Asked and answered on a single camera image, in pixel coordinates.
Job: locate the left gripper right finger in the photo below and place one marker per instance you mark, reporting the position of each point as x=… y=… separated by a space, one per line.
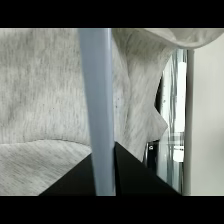
x=140 y=176

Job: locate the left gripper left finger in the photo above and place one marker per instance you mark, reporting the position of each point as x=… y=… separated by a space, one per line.
x=75 y=180

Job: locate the light grey long-sleeved shirt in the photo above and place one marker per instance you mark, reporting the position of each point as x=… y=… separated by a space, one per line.
x=43 y=100

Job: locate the silver frame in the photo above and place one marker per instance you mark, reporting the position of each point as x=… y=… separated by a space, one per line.
x=173 y=110

